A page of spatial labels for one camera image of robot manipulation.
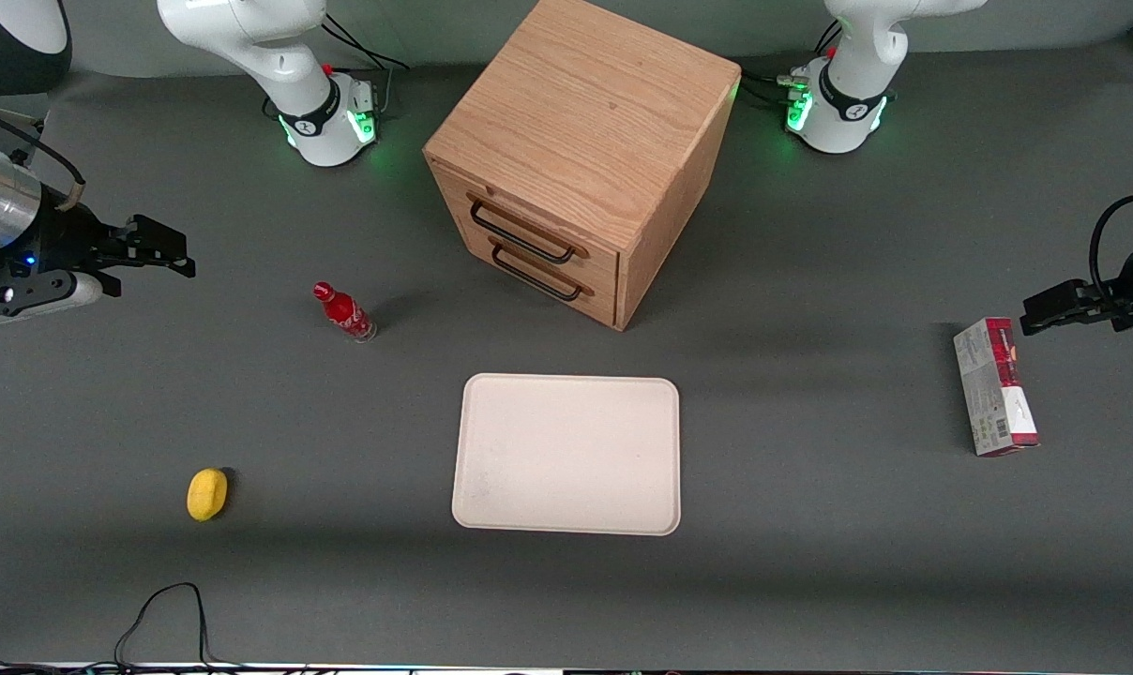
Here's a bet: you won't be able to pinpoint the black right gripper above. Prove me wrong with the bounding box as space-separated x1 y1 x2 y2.
4 202 198 297

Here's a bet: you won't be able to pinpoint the wooden drawer with black handle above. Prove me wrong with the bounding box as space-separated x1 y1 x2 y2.
432 159 622 287
449 214 621 329

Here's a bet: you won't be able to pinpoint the wooden drawer cabinet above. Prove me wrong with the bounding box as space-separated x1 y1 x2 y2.
424 0 742 332

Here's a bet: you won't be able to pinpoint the red and grey carton box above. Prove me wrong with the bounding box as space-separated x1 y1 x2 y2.
953 317 1041 458

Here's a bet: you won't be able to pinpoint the red drink bottle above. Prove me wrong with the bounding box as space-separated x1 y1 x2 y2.
312 281 378 344

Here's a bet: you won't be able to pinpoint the yellow lemon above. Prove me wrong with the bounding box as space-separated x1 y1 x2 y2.
187 468 229 522

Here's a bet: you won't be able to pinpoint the beige plastic tray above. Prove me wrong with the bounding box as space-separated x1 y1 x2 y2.
451 373 682 537

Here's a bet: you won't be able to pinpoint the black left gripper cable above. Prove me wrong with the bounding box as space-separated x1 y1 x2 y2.
1089 193 1133 303

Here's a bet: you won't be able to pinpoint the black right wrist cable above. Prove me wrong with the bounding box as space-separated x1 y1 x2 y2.
0 101 88 209

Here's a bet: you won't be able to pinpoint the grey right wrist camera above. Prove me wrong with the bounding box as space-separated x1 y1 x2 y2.
0 270 106 331

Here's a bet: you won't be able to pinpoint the black right arm base cables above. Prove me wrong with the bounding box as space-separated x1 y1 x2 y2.
321 13 410 121

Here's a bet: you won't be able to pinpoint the black arm base cables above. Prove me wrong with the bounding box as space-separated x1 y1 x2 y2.
740 19 844 112
321 13 410 121

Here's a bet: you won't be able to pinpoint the black looped cable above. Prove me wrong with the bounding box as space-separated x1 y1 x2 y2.
114 582 249 672

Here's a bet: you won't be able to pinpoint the black left arm base cables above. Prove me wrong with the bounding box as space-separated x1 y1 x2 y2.
740 19 844 112

